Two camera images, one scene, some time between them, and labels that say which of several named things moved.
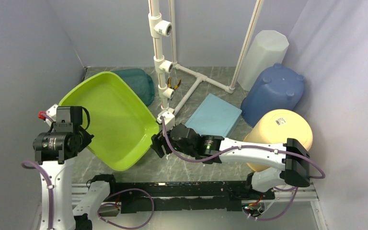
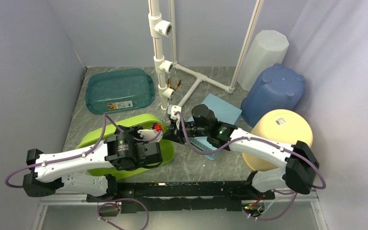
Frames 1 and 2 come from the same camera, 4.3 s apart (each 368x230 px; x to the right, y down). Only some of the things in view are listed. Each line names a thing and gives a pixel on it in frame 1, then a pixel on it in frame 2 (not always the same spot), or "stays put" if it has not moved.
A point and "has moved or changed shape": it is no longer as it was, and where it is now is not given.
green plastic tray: x=122 y=125 has moved or changed shape
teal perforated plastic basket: x=214 y=117 stays put
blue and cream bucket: x=276 y=87 stays put
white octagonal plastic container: x=269 y=47 stays put
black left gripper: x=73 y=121 -> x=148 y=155
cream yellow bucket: x=276 y=126 stays put
